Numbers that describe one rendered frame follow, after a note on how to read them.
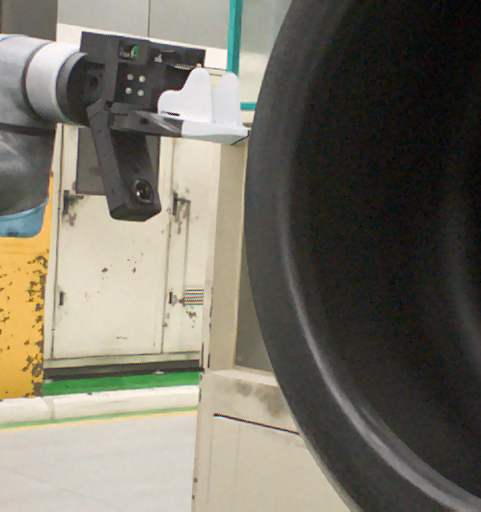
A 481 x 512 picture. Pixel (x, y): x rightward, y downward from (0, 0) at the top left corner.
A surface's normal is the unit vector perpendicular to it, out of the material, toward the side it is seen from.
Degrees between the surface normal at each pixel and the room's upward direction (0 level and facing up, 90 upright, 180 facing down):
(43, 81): 87
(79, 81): 96
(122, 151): 65
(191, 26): 90
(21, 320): 88
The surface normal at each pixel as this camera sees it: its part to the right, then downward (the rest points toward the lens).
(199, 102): -0.65, 0.00
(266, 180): -0.81, -0.02
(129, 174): 0.68, -0.35
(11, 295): 0.67, 0.07
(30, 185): 0.79, 0.26
